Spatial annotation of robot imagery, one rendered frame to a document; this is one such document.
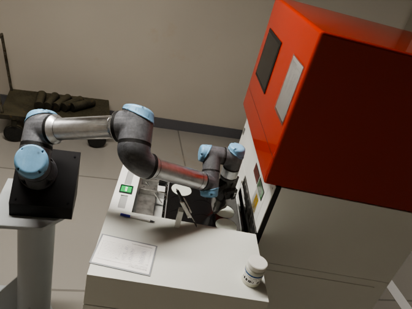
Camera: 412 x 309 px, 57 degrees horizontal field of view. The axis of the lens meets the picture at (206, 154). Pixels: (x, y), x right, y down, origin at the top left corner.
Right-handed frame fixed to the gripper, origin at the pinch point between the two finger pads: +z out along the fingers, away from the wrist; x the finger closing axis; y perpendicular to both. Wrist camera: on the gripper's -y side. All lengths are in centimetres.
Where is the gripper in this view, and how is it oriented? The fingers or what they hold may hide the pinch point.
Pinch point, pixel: (213, 211)
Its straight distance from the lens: 180.1
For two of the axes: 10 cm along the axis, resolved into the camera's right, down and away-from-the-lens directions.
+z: -2.4, 8.5, 4.8
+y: 7.9, -1.2, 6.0
